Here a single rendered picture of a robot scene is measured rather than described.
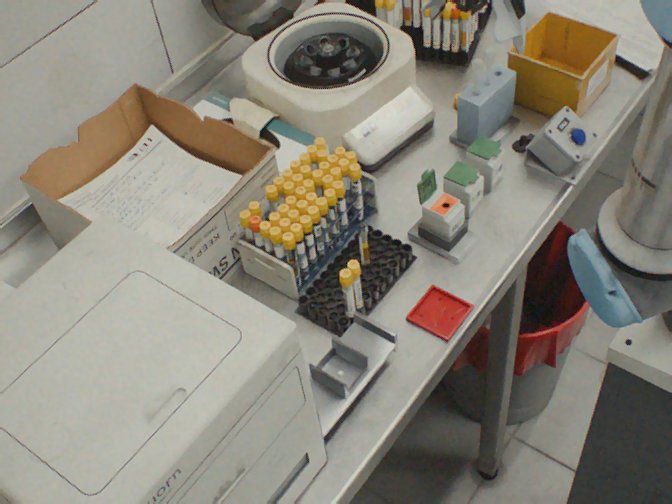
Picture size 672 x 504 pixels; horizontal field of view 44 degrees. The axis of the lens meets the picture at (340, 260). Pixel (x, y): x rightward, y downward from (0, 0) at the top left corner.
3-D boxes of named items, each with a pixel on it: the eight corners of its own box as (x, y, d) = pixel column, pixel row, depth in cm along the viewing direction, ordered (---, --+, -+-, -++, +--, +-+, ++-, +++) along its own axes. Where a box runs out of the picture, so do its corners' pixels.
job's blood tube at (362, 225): (368, 275, 120) (363, 229, 113) (360, 271, 121) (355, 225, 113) (373, 269, 121) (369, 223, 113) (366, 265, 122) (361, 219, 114)
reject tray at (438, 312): (448, 343, 112) (448, 339, 112) (405, 320, 115) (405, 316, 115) (474, 308, 116) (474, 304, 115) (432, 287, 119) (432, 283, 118)
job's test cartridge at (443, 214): (448, 249, 121) (449, 219, 116) (421, 235, 123) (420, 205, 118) (464, 231, 123) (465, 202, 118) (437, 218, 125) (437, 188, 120)
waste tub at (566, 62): (574, 128, 137) (583, 79, 129) (502, 100, 142) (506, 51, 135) (611, 83, 143) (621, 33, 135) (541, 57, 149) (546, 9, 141)
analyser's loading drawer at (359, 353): (302, 470, 100) (296, 451, 96) (260, 442, 103) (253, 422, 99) (398, 350, 110) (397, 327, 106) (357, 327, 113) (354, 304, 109)
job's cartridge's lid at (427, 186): (418, 181, 115) (415, 180, 115) (422, 206, 118) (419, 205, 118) (435, 164, 117) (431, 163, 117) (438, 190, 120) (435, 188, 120)
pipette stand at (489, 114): (484, 158, 134) (487, 109, 126) (448, 140, 137) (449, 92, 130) (519, 124, 138) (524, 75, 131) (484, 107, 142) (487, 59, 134)
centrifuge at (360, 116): (353, 189, 132) (347, 130, 123) (233, 109, 147) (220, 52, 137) (454, 111, 142) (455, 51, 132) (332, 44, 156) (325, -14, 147)
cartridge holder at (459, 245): (458, 264, 121) (458, 248, 118) (407, 238, 125) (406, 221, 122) (479, 241, 123) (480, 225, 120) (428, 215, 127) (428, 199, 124)
